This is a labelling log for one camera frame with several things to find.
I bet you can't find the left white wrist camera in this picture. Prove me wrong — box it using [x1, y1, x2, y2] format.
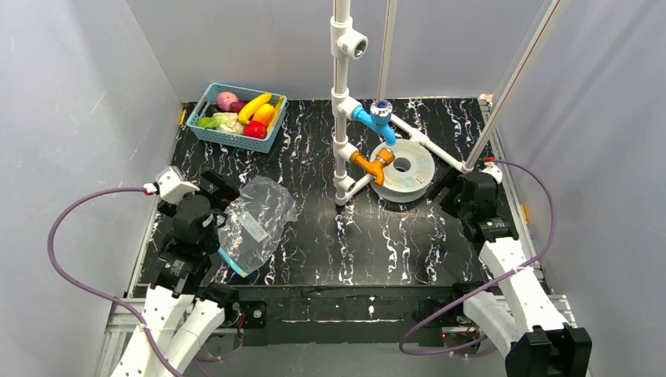
[143, 166, 199, 205]

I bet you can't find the red toy apple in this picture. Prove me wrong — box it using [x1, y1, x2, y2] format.
[243, 121, 268, 139]

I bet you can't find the orange toy mango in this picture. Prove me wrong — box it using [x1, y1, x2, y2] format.
[252, 103, 275, 126]

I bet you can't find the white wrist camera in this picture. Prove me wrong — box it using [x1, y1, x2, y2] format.
[143, 166, 199, 205]
[481, 157, 503, 185]

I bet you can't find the yellow toy banana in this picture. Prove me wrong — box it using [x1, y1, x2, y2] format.
[238, 93, 273, 125]

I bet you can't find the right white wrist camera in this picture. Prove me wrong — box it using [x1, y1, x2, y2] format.
[481, 157, 503, 185]

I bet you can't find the clear zip top bag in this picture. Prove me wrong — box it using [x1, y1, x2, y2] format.
[217, 176, 298, 277]

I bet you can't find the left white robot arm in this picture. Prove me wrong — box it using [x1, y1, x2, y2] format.
[112, 167, 240, 376]

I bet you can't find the pink toy potato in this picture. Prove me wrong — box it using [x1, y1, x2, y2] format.
[216, 91, 239, 112]

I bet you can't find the green white toy cabbage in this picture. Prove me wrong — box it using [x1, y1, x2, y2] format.
[197, 112, 243, 134]

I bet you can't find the orange plastic faucet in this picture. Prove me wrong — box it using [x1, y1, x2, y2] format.
[349, 148, 395, 186]

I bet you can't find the light blue plastic basket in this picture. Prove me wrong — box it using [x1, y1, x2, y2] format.
[185, 82, 287, 153]

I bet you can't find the white PVC pipe frame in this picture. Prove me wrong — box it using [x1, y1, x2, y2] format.
[329, 0, 565, 206]

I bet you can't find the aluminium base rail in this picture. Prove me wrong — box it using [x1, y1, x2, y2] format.
[96, 294, 591, 377]

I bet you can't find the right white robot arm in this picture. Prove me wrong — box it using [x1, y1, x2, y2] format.
[441, 168, 592, 376]

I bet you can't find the blue plastic faucet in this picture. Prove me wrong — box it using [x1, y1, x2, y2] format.
[352, 100, 397, 146]

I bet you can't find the yellow toy corn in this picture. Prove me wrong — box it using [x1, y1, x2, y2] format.
[266, 95, 285, 132]

